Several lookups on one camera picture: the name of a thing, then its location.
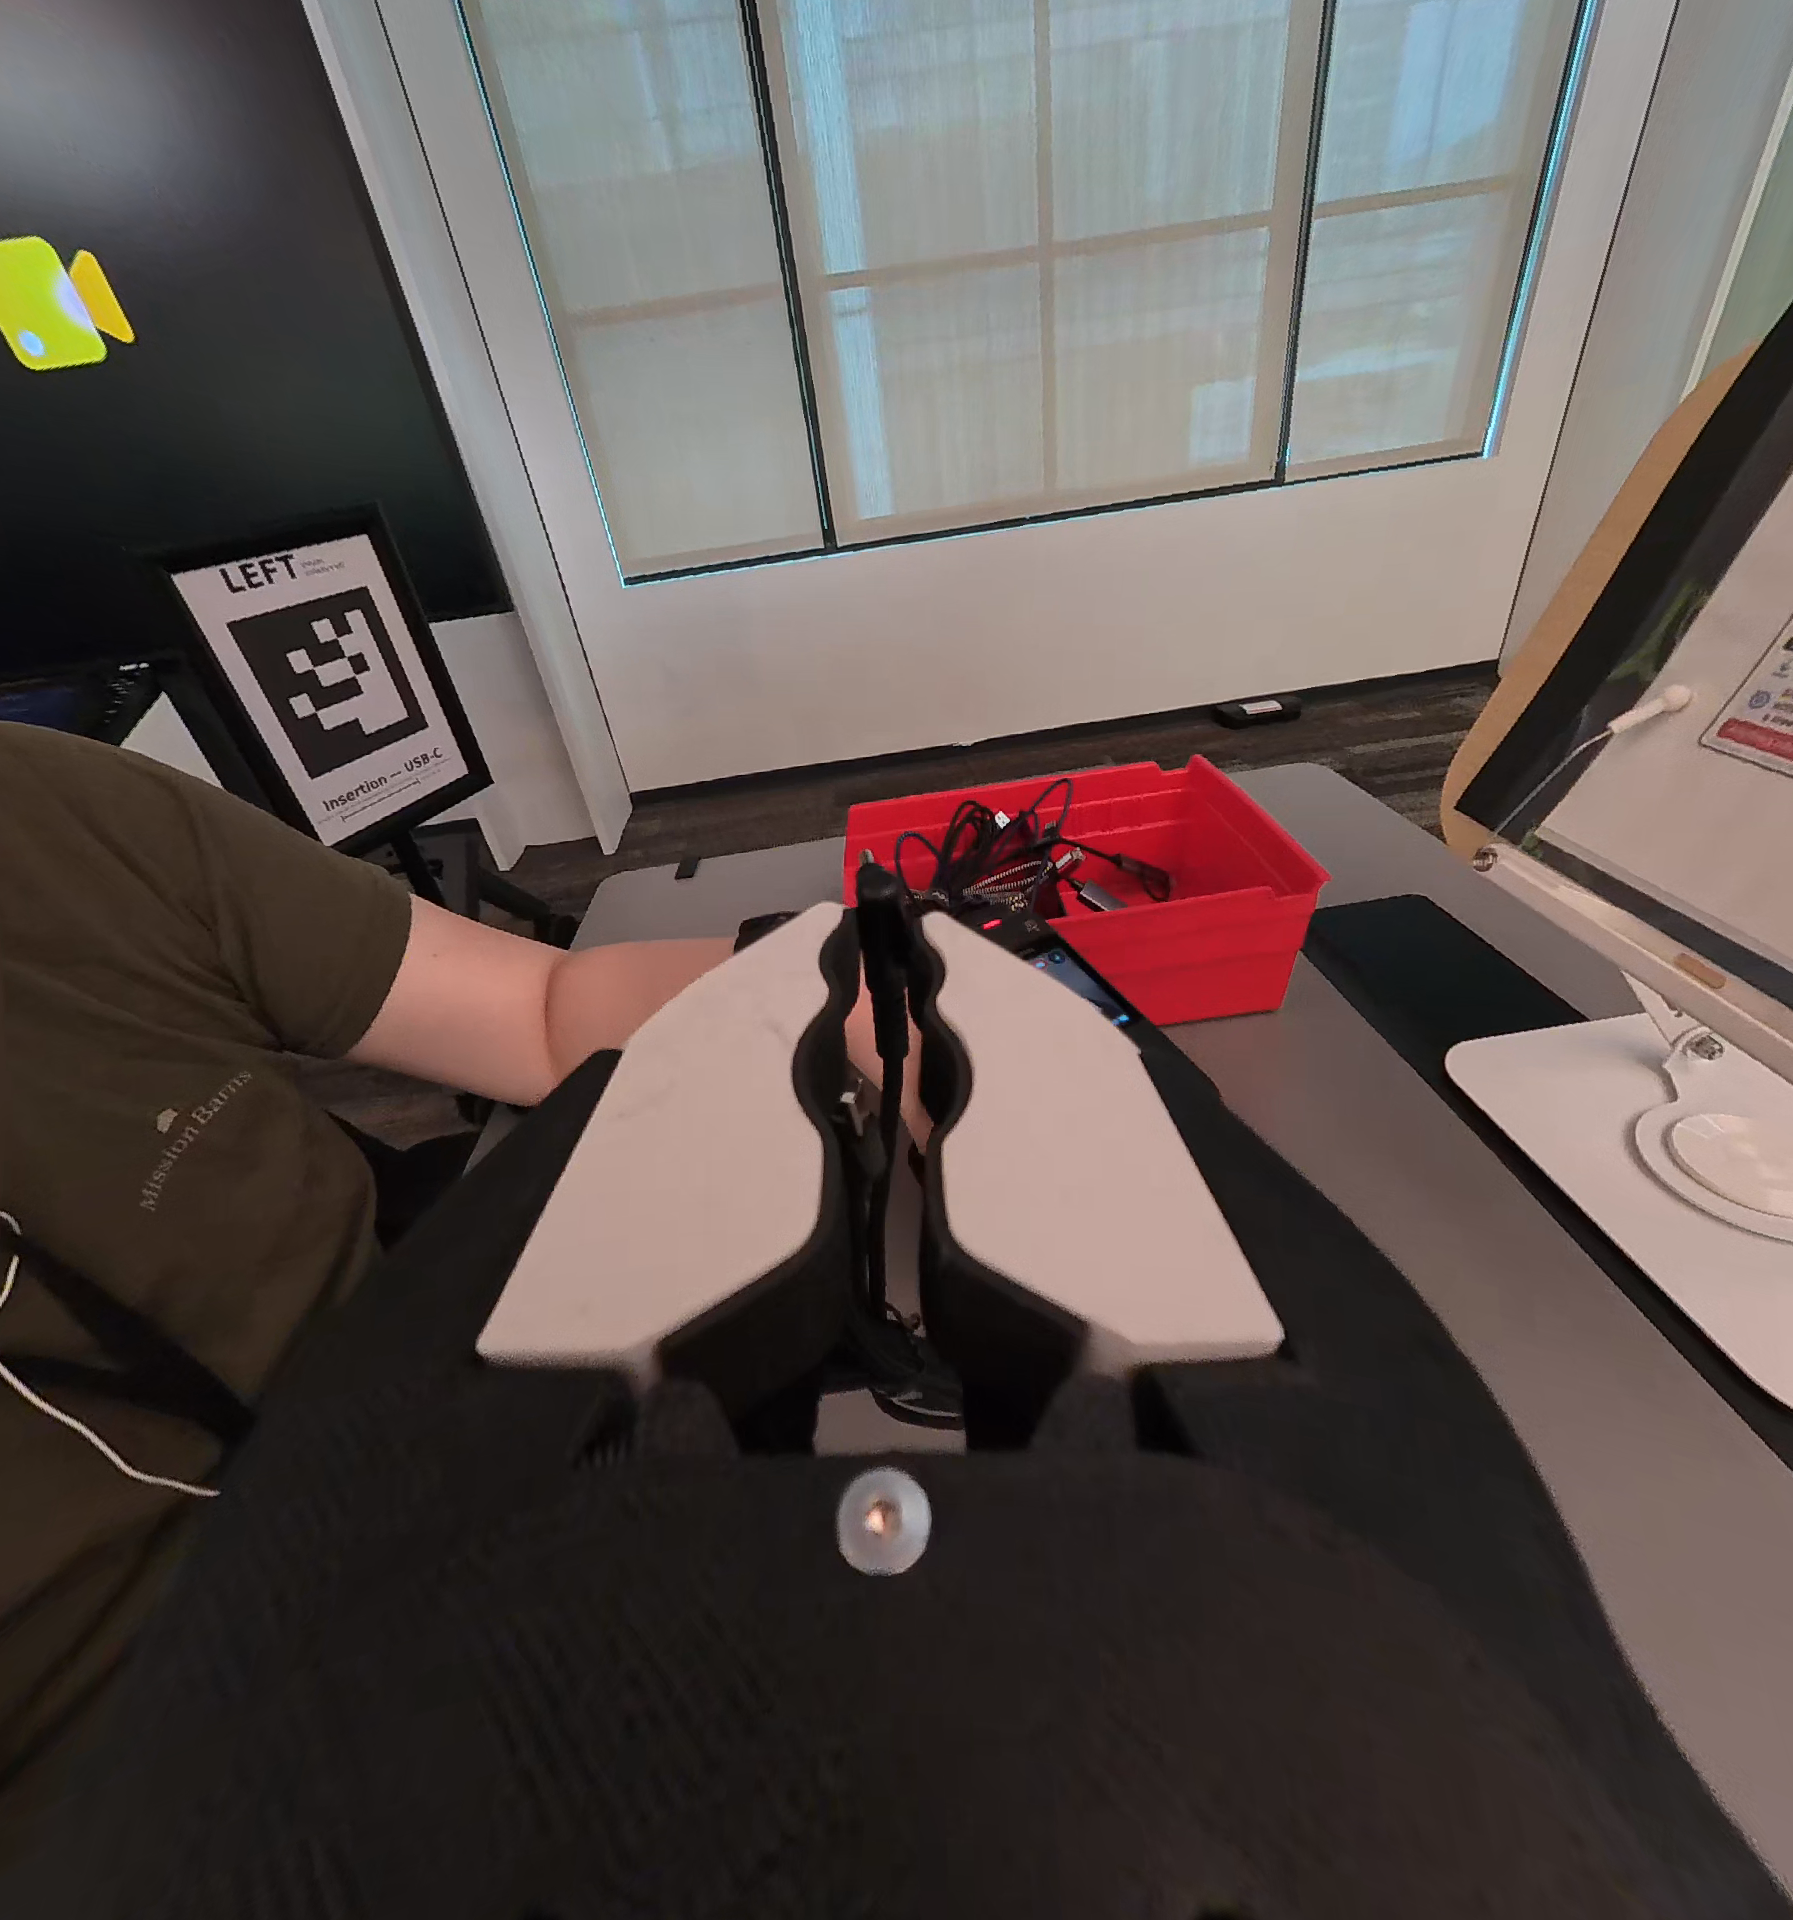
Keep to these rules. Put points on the person's left forearm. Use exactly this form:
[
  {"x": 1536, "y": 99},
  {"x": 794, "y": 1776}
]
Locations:
[{"x": 538, "y": 1006}]

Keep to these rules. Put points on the black fiducial tag card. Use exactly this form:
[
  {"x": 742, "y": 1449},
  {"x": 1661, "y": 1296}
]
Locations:
[{"x": 341, "y": 661}]

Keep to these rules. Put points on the printed instruction sheet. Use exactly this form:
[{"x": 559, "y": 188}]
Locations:
[{"x": 1734, "y": 840}]

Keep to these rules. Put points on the large window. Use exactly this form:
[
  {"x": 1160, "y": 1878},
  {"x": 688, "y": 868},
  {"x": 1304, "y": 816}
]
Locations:
[{"x": 985, "y": 224}]

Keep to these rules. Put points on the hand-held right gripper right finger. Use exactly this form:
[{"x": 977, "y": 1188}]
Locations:
[{"x": 1107, "y": 1200}]

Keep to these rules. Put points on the person's left hand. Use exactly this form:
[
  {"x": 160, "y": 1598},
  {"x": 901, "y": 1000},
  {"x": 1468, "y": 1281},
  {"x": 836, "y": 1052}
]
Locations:
[{"x": 862, "y": 1079}]

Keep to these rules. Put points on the red plastic bin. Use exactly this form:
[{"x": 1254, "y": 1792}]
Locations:
[{"x": 1226, "y": 930}]

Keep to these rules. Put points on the black wall screen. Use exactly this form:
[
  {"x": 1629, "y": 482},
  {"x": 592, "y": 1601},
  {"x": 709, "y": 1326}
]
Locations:
[{"x": 236, "y": 450}]

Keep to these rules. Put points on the small black floor box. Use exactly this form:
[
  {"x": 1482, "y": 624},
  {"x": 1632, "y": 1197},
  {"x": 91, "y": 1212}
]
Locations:
[{"x": 1254, "y": 710}]

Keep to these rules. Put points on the wooden stand board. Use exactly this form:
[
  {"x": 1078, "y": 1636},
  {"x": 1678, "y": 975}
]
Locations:
[{"x": 1555, "y": 598}]

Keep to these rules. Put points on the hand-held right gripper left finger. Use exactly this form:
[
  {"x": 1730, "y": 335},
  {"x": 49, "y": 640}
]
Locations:
[{"x": 658, "y": 1184}]

